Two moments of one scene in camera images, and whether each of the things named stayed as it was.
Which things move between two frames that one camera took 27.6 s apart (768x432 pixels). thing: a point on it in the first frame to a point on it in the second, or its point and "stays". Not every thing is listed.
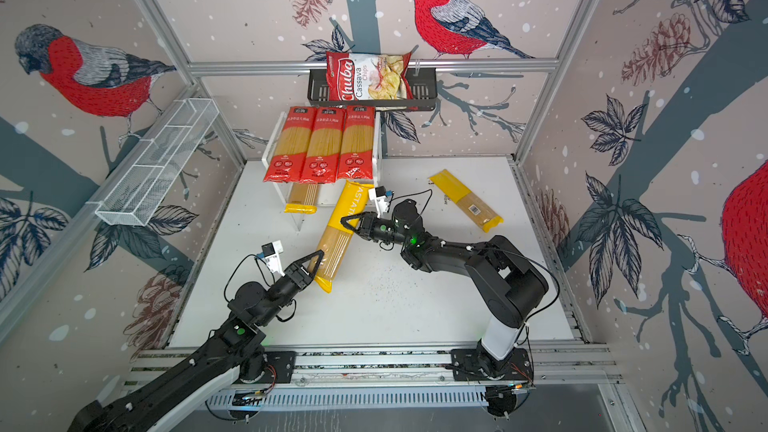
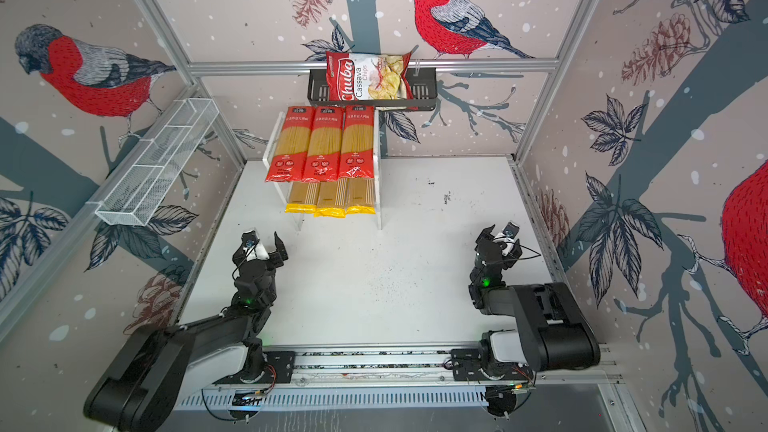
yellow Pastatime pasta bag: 304,199 stays
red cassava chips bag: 364,77 stays
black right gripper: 369,228 to 484,237
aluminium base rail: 362,379 stays
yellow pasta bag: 463,196 to 360,196
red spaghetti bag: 288,156 stays
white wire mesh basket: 133,191 stays
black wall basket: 423,87 stays
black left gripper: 299,273 to 280,248
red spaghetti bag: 324,147 stays
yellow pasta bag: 337,237 to 332,199
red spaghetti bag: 357,143 stays
